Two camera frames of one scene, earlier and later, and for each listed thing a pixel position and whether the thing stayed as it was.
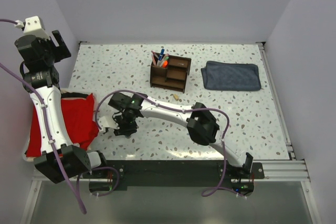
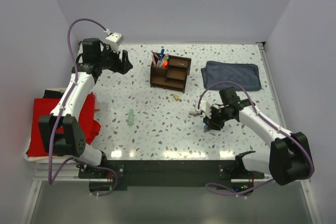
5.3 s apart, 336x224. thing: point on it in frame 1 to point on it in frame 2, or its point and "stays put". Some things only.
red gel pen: (153, 57) stays put
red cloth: (79, 114) stays put
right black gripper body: (126, 124) to (217, 120)
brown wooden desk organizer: (172, 77) stays put
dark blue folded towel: (221, 76) stays put
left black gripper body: (49, 48) to (110, 60)
